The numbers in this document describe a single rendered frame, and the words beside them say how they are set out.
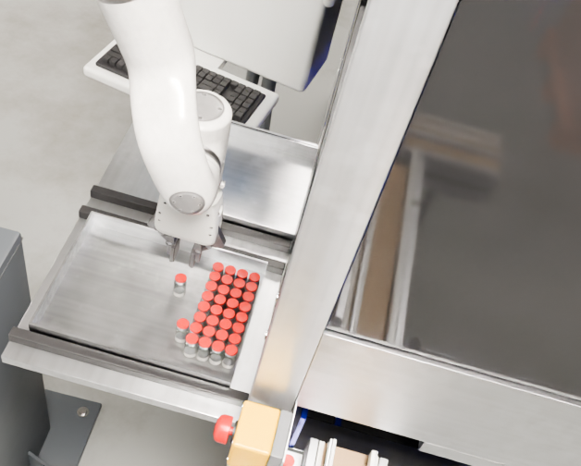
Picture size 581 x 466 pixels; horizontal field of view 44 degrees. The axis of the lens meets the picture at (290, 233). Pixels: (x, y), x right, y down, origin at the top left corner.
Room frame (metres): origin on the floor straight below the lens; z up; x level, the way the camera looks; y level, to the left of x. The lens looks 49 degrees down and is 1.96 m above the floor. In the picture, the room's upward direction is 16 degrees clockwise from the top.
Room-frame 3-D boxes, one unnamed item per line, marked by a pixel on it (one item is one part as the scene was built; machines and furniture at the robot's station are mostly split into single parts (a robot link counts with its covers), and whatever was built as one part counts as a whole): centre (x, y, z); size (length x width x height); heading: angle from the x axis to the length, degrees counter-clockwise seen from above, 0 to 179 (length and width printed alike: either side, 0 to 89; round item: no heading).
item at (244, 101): (1.40, 0.36, 0.82); 0.40 x 0.14 x 0.02; 79
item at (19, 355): (0.88, 0.15, 0.87); 0.70 x 0.48 x 0.02; 0
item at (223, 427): (0.46, 0.01, 0.99); 0.04 x 0.04 x 0.04; 0
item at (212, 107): (0.73, 0.16, 1.25); 0.09 x 0.08 x 0.13; 10
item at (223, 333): (0.71, 0.06, 0.90); 0.18 x 0.02 x 0.05; 0
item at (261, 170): (1.05, 0.08, 0.90); 0.34 x 0.26 x 0.04; 90
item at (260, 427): (0.46, -0.04, 1.00); 0.08 x 0.07 x 0.07; 90
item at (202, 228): (0.74, 0.16, 1.11); 0.10 x 0.07 x 0.11; 90
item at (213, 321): (0.71, 0.08, 0.90); 0.18 x 0.02 x 0.05; 0
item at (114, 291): (0.71, 0.20, 0.90); 0.34 x 0.26 x 0.04; 90
